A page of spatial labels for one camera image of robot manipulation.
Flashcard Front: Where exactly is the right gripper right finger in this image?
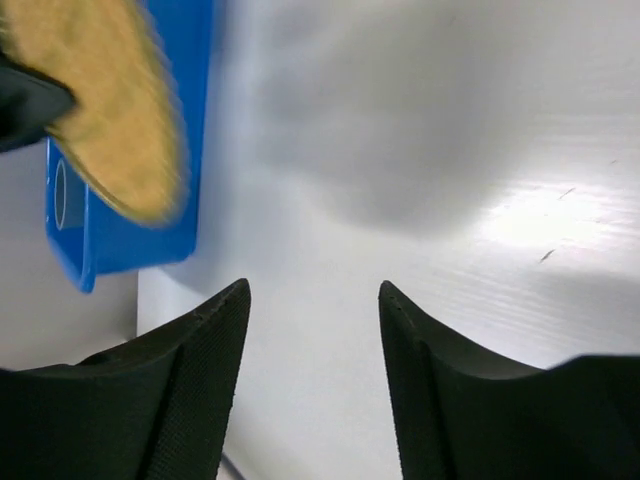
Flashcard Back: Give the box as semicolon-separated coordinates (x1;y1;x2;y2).
378;282;639;479

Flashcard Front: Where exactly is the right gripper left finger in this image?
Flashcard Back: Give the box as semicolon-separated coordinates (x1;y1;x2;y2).
1;279;250;479

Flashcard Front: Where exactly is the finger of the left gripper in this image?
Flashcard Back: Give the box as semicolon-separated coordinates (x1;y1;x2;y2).
1;52;76;153

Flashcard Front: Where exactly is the green-rimmed bamboo tray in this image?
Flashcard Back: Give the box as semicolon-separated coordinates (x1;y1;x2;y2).
1;1;189;227

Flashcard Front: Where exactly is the blue plastic bin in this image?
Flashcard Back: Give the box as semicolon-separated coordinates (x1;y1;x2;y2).
45;1;218;293

